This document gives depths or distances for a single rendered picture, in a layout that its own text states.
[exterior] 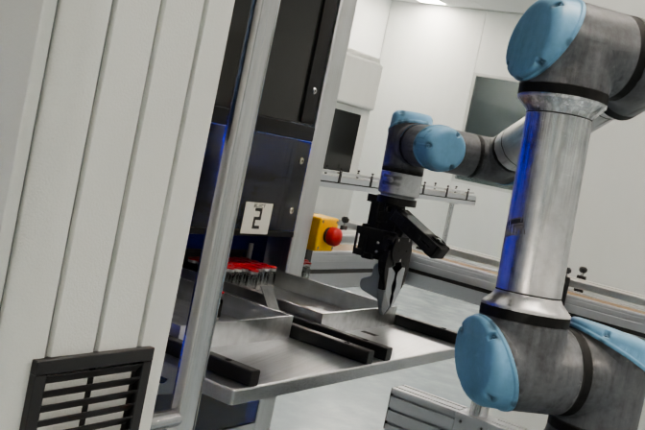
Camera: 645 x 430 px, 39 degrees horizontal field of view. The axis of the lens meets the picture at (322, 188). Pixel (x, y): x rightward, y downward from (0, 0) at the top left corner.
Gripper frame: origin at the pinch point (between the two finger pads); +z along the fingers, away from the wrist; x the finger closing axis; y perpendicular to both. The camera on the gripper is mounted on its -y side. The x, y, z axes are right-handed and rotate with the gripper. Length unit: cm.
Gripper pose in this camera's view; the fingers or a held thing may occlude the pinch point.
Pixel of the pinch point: (387, 308)
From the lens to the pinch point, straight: 166.9
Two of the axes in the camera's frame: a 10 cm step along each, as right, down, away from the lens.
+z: -1.8, 9.8, 0.4
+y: -8.2, -1.8, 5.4
